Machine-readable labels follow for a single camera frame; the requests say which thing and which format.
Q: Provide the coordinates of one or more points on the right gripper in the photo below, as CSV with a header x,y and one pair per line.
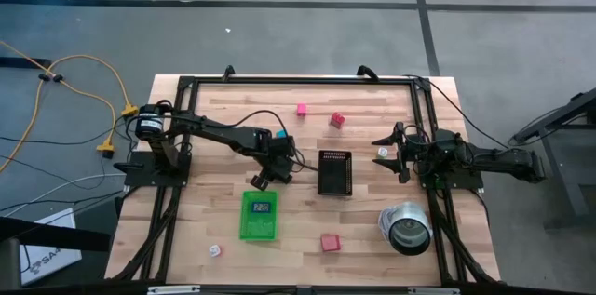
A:
x,y
412,153

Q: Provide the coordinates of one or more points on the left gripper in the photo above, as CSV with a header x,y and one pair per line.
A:
x,y
281,155

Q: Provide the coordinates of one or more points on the small green cup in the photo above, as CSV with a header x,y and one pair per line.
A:
x,y
383,151

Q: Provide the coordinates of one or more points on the blue rectangular box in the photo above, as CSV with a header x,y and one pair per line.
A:
x,y
280,134

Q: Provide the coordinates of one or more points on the pink wall charger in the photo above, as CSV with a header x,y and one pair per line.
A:
x,y
302,109

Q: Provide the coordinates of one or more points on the pink cube bottom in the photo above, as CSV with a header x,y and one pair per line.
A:
x,y
330,243

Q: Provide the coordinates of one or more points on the white red wall charger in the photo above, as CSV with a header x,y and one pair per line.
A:
x,y
214,250

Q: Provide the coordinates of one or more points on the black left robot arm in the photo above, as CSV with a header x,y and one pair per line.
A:
x,y
223,134

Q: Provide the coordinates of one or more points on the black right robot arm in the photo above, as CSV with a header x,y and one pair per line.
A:
x,y
503,160

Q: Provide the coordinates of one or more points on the green slotted plastic basket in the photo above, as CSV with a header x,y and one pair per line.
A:
x,y
258,227

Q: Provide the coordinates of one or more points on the black slotted plastic basket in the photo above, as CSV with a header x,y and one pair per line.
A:
x,y
335,174

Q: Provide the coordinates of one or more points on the white metal cup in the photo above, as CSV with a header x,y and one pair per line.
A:
x,y
410,230

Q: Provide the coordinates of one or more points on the black standing desk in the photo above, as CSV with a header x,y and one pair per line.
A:
x,y
559,169

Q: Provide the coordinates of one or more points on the white printed box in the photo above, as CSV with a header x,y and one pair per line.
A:
x,y
46,248

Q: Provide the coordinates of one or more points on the black metal table frame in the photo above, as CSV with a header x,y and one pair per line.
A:
x,y
302,80

